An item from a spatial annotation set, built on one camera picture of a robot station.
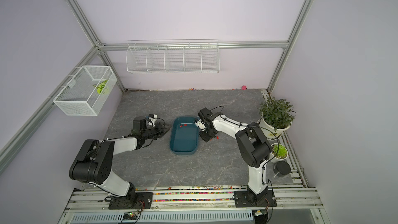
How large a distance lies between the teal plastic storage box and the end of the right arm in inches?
1.8

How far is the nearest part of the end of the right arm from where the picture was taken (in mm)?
708

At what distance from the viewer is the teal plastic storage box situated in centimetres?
91
